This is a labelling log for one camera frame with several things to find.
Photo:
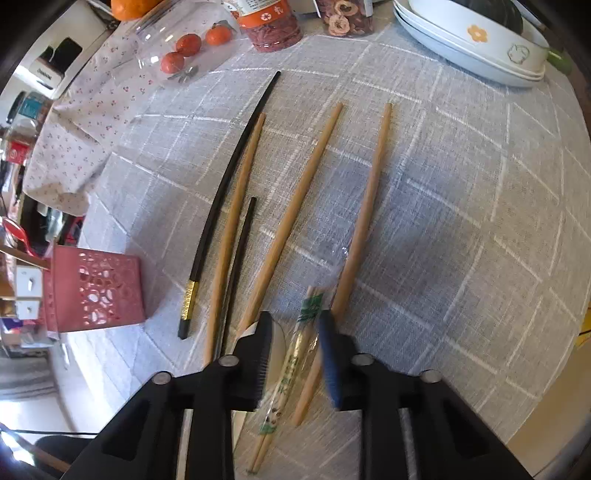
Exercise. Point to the jar of red goji berries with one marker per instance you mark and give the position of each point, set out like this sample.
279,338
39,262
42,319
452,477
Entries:
272,27

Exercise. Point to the orange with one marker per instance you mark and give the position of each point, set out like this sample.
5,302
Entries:
131,8

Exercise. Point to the white appliance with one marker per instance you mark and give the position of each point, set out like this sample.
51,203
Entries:
55,55

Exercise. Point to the jar of dried fruit slices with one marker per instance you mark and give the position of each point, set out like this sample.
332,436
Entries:
346,18

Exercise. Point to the black chopstick with gold band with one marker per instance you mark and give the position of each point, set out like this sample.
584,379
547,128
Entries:
226,180

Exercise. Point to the grey plaid tablecloth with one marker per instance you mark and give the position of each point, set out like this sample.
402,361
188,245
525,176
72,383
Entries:
438,207

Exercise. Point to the dark green squash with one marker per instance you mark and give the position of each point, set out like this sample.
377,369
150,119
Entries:
503,11

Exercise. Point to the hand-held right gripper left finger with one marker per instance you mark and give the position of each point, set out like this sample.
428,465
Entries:
261,364

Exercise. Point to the wooden chopstick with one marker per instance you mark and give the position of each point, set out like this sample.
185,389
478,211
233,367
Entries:
295,203
364,207
235,217

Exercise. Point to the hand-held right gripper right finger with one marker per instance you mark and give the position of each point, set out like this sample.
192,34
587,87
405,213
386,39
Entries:
330,364

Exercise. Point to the pink perforated utensil holder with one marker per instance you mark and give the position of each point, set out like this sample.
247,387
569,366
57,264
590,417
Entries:
94,290

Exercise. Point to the white cherry print cloth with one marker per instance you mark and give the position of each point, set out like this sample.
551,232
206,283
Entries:
87,124

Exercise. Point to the red cherry tomato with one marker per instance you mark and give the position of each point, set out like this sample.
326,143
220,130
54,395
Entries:
172,62
188,45
218,35

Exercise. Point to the disposable chopsticks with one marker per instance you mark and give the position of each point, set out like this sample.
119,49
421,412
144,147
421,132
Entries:
288,369

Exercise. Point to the clear plastic container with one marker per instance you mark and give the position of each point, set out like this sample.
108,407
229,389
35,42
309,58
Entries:
152,50

